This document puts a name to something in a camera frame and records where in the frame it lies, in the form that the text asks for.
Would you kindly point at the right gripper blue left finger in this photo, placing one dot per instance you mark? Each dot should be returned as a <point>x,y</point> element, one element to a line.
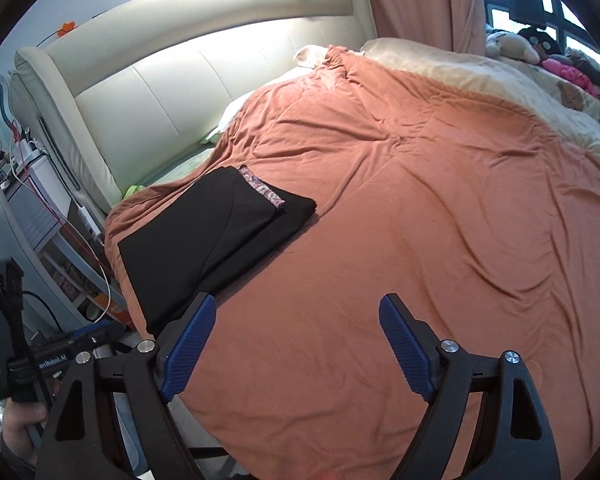
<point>155,372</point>

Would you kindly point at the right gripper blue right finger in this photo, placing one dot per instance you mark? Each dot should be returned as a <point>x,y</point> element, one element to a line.
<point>437,370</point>

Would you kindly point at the black t-shirt with patterned trim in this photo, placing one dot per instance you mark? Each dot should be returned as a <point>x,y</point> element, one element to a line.
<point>222,226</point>

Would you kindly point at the person left hand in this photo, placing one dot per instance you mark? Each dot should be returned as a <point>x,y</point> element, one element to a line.
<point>18,417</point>

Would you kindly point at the orange bed blanket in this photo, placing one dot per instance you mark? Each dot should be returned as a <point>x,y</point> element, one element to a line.
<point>482,218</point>

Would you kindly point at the grey side shelf unit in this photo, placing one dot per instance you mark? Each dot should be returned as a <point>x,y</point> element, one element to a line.
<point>51,237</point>

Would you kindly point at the cream upholstered headboard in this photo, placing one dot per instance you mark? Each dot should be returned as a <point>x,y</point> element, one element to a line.
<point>130,95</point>

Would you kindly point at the cream bed blanket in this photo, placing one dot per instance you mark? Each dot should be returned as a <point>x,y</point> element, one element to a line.
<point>485,75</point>

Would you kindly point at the pink plush toy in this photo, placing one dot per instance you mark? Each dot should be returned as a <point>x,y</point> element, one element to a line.
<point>571,74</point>

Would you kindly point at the cream teddy bear plush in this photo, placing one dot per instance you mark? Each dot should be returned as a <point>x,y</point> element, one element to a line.
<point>509,45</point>

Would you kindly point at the black plush toy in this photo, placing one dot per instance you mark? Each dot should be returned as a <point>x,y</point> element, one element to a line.
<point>541,42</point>

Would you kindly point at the beige left curtain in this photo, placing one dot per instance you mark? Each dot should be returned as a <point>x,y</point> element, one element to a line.
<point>453,25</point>

